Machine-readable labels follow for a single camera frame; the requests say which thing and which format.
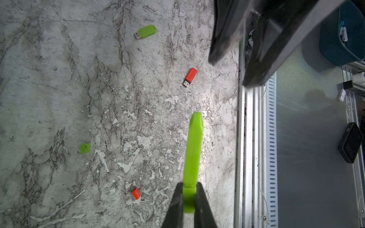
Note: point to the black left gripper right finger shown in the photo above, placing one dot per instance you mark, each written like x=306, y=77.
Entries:
x=203, y=216

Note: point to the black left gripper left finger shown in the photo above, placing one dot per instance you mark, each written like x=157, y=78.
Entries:
x=174, y=215

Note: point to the red usb cap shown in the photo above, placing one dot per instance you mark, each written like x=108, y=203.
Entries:
x=136, y=193

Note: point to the green usb drive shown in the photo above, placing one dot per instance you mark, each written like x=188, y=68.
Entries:
x=145, y=32
x=192, y=161

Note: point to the red usb drive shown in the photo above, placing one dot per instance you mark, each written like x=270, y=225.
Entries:
x=189, y=78

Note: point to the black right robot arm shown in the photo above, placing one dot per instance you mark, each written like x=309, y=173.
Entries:
x=279, y=27

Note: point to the small green usb cap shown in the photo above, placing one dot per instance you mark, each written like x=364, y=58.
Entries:
x=85, y=148

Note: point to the black device on floor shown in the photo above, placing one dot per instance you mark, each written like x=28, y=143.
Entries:
x=350, y=142

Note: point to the teal bin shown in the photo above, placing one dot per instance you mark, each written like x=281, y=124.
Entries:
x=342, y=35

